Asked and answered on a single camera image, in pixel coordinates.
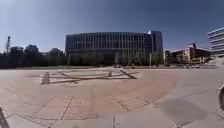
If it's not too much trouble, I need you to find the paved stone plaza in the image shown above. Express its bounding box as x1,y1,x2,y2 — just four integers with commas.
0,65,224,128

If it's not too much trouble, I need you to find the tall slim tower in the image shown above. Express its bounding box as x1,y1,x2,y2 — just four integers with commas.
5,35,12,54

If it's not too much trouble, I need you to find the row of trees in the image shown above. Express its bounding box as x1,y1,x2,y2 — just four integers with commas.
0,44,165,69

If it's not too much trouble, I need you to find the brown low building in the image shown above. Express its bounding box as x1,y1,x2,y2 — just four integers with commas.
164,42,212,66

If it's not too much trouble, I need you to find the white banded building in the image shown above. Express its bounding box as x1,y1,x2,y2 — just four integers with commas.
206,27,224,60

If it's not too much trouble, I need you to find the large curved glass building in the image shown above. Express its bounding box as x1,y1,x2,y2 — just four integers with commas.
64,30,165,66

